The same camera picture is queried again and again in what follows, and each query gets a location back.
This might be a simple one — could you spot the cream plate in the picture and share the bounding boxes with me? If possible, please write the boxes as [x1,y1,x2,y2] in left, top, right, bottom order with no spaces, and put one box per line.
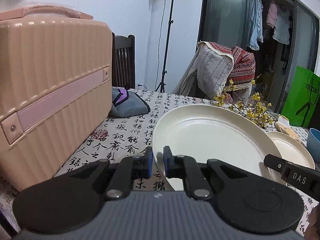
[267,131,315,169]
[152,105,285,191]

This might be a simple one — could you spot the calligraphy print tablecloth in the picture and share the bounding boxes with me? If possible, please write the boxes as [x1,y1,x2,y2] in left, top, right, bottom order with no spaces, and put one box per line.
[1,89,318,235]

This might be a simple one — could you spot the blue bowl left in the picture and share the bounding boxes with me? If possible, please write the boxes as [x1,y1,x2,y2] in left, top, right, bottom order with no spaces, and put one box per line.
[306,128,320,161]

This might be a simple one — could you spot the yellow dotted work glove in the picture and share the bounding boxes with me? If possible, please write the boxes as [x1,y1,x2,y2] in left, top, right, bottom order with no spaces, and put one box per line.
[274,115,302,144]

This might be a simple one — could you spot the grey purple cloth pouch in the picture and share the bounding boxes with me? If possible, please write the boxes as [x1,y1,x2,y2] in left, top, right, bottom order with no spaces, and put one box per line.
[109,88,151,118]

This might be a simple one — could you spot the green paper shopping bag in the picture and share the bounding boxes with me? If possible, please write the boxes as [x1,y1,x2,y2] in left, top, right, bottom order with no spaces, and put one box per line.
[281,66,319,128]

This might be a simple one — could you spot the yellow flower branches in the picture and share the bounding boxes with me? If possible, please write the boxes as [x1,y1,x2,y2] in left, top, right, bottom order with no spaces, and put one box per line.
[213,79,276,129]

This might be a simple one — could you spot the red patterned blanket on chair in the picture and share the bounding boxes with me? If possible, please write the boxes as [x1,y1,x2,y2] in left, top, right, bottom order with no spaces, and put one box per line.
[171,41,257,106]

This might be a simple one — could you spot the dark wooden chair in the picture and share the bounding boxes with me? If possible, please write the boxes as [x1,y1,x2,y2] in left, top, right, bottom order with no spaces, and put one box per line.
[112,33,136,89]

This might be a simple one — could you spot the pink small suitcase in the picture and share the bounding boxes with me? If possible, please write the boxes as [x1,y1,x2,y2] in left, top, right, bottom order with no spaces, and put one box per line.
[1,5,112,191]

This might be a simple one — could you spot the dark sliding glass door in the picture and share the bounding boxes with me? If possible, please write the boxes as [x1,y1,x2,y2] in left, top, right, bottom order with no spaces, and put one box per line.
[198,0,319,113]

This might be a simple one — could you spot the hanging white garment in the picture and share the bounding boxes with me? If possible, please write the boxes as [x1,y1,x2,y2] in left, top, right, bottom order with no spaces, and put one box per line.
[272,8,290,45]

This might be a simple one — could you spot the hanging blue shirt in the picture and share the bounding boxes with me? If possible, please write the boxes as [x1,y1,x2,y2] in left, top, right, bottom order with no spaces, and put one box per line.
[248,0,263,50]

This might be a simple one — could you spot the hanging pink garment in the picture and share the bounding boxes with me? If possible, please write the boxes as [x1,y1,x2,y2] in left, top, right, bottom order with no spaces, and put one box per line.
[266,2,278,28]

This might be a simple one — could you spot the studio lamp on stand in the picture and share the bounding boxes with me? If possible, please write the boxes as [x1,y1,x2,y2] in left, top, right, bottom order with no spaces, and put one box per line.
[155,0,174,93]

